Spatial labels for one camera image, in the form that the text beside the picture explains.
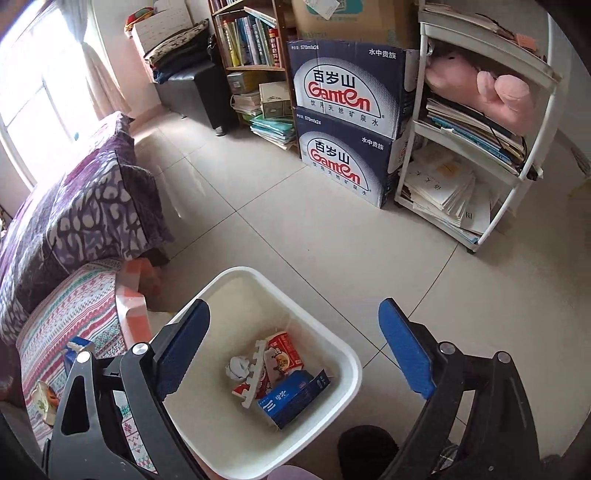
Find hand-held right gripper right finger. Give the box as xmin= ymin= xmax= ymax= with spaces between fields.
xmin=378 ymin=298 xmax=542 ymax=480

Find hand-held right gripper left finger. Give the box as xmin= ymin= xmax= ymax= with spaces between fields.
xmin=44 ymin=299 xmax=211 ymax=480

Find white paper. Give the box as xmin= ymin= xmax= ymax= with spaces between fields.
xmin=224 ymin=355 xmax=253 ymax=382

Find white plastic waste bin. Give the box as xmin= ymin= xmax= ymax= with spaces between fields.
xmin=161 ymin=266 xmax=363 ymax=480

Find white foam piece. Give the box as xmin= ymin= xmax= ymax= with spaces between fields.
xmin=239 ymin=339 xmax=271 ymax=409

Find red noodle wrapper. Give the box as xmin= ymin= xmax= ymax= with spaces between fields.
xmin=231 ymin=331 xmax=306 ymax=400

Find blue snack box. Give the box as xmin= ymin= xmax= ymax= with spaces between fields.
xmin=62 ymin=337 xmax=96 ymax=376

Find dark blue carton box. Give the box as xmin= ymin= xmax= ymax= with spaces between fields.
xmin=262 ymin=368 xmax=331 ymax=431

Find person's right hand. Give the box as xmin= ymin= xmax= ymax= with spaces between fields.
xmin=271 ymin=465 xmax=315 ymax=480

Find dark round object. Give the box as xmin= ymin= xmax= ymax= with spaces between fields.
xmin=337 ymin=425 xmax=400 ymax=480

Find purple patterned bedspread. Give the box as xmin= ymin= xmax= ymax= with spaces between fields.
xmin=0 ymin=113 xmax=175 ymax=343

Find stack of white papers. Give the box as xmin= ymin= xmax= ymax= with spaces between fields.
xmin=401 ymin=143 xmax=502 ymax=244

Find navy water carton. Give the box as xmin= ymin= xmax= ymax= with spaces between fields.
xmin=286 ymin=39 xmax=419 ymax=142
xmin=293 ymin=106 xmax=408 ymax=210

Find stack of books on rack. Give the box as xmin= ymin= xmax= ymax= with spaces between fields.
xmin=425 ymin=97 xmax=528 ymax=168

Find stack of books on floor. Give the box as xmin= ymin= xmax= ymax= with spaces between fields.
xmin=231 ymin=90 xmax=299 ymax=151

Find black storage bench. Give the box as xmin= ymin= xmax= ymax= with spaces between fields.
xmin=154 ymin=60 xmax=239 ymax=137

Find white drawer box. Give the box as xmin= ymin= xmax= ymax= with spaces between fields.
xmin=259 ymin=80 xmax=293 ymax=119

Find pink plush toy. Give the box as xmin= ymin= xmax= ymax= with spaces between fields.
xmin=425 ymin=51 xmax=542 ymax=136

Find small grey box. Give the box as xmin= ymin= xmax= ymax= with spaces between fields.
xmin=226 ymin=70 xmax=269 ymax=96

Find beige curtain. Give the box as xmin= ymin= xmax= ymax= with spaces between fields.
xmin=78 ymin=41 xmax=122 ymax=121

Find stack of folded clothes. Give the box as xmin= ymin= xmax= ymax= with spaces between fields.
xmin=143 ymin=18 xmax=211 ymax=85

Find white shelf rack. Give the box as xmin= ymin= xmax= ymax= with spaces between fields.
xmin=394 ymin=0 xmax=562 ymax=256

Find window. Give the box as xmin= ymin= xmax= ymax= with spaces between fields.
xmin=0 ymin=0 xmax=100 ymax=186

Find row of books with red book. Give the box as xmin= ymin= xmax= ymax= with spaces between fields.
xmin=215 ymin=7 xmax=283 ymax=68

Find white storage box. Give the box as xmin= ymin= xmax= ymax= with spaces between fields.
xmin=131 ymin=4 xmax=195 ymax=52

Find brown cardboard box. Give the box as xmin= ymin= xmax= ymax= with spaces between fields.
xmin=291 ymin=0 xmax=419 ymax=49

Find colourful knitted item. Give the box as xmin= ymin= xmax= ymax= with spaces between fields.
xmin=123 ymin=6 xmax=156 ymax=34

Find pile of papers on rack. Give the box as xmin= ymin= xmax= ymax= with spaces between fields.
xmin=422 ymin=2 xmax=537 ymax=52

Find wooden bookshelf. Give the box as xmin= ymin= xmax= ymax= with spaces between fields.
xmin=208 ymin=0 xmax=302 ymax=145

